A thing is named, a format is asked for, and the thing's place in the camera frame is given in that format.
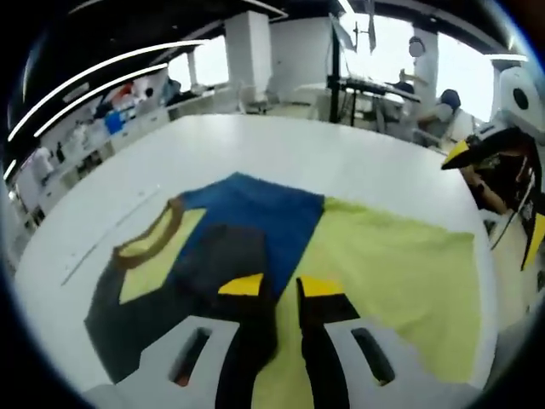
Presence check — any white square pillar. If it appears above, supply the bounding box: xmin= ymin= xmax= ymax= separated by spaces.
xmin=224 ymin=10 xmax=273 ymax=115

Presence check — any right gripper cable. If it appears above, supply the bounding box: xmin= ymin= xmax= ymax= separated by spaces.
xmin=489 ymin=155 xmax=536 ymax=252

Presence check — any long curved ceiling light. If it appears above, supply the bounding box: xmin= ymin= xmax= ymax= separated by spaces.
xmin=7 ymin=39 xmax=210 ymax=142

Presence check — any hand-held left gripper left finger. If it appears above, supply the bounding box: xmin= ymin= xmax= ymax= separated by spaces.
xmin=83 ymin=272 xmax=278 ymax=409

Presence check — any person's black printed shirt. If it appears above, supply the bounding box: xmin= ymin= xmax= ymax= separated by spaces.
xmin=480 ymin=147 xmax=536 ymax=205

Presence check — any black pole stand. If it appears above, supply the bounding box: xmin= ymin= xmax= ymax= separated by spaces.
xmin=326 ymin=12 xmax=422 ymax=129

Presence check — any short curved ceiling light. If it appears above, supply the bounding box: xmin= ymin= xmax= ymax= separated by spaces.
xmin=33 ymin=63 xmax=170 ymax=138

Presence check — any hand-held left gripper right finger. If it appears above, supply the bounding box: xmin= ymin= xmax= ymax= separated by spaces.
xmin=295 ymin=275 xmax=482 ymax=409

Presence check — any yellow blue grey garment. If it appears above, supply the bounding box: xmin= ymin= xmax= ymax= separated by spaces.
xmin=83 ymin=171 xmax=476 ymax=384

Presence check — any white counter cabinet row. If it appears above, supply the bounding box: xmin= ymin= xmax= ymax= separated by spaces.
xmin=8 ymin=91 xmax=214 ymax=222

